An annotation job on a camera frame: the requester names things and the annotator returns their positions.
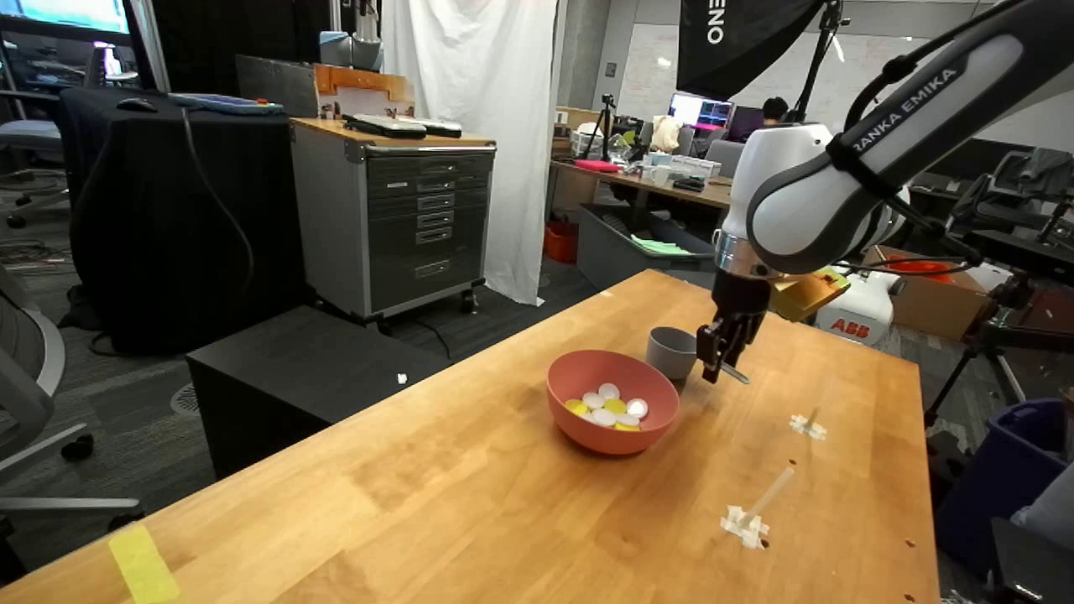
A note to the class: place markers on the blue office chair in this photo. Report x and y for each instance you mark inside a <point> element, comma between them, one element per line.
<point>29,138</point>

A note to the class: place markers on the white machine housing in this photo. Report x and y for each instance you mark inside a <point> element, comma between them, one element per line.
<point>860,315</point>

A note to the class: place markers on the lit monitor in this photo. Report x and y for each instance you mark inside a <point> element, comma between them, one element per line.
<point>701,111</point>

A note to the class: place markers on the grey panel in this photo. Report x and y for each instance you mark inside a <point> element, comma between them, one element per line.
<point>273,84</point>

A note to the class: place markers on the black low box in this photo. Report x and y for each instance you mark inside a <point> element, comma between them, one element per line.
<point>285,386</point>

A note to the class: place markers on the peach bowl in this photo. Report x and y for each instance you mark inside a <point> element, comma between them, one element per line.
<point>587,440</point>

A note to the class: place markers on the black flat device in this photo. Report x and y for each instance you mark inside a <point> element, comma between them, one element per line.
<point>394,126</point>

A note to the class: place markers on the white tape mark with stick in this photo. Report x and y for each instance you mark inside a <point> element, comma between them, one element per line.
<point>745,527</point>

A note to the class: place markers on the person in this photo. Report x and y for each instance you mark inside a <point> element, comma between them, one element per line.
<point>774,110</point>

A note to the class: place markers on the cardboard box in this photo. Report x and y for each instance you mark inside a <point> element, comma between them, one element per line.
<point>940,306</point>

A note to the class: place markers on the grey metal drawer cabinet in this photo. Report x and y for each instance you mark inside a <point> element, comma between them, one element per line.
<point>419,226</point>

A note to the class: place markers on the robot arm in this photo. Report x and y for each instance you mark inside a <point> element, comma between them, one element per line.
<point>889,159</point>

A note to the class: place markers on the black computer mouse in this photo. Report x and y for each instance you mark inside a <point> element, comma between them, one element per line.
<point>137,105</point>

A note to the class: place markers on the cluttered wooden desk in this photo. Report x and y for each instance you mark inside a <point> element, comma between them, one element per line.
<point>646,183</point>

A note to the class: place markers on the red bin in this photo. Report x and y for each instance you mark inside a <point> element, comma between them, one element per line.
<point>560,243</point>

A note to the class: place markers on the orange wooden frame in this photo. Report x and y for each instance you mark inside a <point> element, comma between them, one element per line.
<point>361,82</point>

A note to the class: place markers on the black office chair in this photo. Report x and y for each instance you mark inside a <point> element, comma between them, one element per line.
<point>1015,189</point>

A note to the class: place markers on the small white tape mark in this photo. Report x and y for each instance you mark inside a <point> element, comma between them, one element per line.
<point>807,428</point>

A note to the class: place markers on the white bottle cap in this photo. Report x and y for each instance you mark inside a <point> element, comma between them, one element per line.
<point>628,419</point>
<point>603,417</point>
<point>592,400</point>
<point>638,408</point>
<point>608,391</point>

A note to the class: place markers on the black softbox on stand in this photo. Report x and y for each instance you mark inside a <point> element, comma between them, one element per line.
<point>738,42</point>

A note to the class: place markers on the white curtain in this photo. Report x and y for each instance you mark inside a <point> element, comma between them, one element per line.
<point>495,126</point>

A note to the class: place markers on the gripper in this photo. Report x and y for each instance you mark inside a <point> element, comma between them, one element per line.
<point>740,295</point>

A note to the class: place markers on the black draped table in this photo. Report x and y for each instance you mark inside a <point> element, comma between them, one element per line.
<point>143,235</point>

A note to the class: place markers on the yellow bottle cap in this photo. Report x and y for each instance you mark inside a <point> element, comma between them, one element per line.
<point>616,406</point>
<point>576,407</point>
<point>626,427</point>

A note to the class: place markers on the grey office chair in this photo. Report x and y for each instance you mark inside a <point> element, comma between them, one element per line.
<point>25,377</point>

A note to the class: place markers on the yellow tape strip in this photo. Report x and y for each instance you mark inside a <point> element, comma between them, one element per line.
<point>143,566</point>

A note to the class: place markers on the blue bin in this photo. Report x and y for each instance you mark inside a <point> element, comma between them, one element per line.
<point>1007,478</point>

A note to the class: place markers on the camera on tripod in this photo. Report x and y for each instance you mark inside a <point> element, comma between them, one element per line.
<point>606,126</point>
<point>998,335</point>

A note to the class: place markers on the grey storage bin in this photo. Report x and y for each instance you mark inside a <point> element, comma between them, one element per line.
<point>612,252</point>

